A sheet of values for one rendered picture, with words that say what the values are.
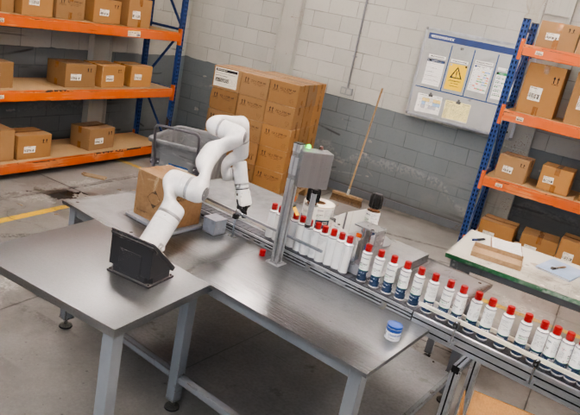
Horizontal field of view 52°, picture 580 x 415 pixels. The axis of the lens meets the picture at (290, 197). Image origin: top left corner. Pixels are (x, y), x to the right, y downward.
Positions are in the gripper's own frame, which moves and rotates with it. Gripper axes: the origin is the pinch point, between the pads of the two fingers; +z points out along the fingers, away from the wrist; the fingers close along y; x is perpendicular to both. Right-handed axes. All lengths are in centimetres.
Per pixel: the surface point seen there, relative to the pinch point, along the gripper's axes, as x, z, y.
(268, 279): -44, 28, -35
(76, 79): 334, -126, 124
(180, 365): -1, 70, -61
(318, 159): -64, -30, -11
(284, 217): -42.8, -0.9, -16.7
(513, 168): -46, 6, 366
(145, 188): 34, -21, -43
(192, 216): 17.6, -2.7, -25.1
